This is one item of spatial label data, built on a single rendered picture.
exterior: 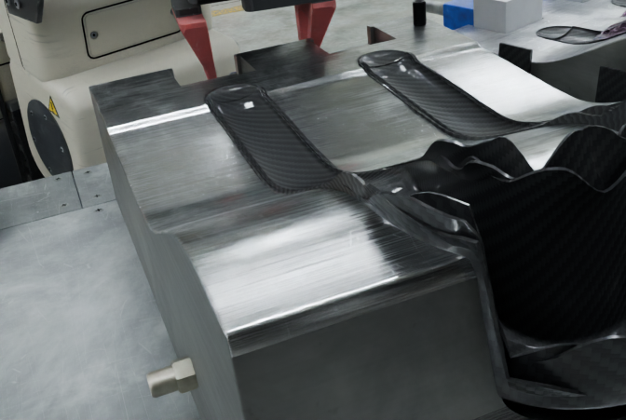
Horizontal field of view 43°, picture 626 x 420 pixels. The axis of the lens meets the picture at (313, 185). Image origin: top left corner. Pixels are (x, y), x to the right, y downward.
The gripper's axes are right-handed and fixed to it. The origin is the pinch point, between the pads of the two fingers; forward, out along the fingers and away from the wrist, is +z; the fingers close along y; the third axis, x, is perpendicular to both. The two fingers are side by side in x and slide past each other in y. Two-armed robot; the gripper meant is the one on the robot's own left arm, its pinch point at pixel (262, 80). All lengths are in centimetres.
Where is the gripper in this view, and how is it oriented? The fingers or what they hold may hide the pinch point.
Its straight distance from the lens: 67.2
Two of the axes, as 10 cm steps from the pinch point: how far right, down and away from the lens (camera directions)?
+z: 0.9, 8.9, 4.5
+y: 9.6, -1.9, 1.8
